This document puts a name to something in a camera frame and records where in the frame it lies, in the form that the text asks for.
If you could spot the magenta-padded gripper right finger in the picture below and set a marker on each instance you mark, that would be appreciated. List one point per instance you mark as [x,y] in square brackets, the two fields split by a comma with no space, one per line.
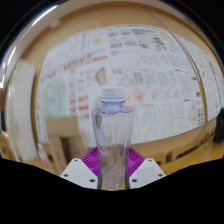
[148,171]

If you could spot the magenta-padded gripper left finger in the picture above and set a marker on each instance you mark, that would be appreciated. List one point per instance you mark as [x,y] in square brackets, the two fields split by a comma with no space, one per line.
[78,171]

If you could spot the clear water bottle white cap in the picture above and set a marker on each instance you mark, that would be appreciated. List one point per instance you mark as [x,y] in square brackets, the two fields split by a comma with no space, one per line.
[112,143]

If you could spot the brown cardboard box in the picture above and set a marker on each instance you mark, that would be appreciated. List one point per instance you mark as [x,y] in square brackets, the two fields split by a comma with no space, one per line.
[61,126]

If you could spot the large printed wall poster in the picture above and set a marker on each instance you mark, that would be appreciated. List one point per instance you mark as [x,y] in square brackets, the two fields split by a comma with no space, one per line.
[140,70]

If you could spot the narrow printed wall poster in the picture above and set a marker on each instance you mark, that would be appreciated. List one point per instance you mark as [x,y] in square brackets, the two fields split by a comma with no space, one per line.
[211,83]

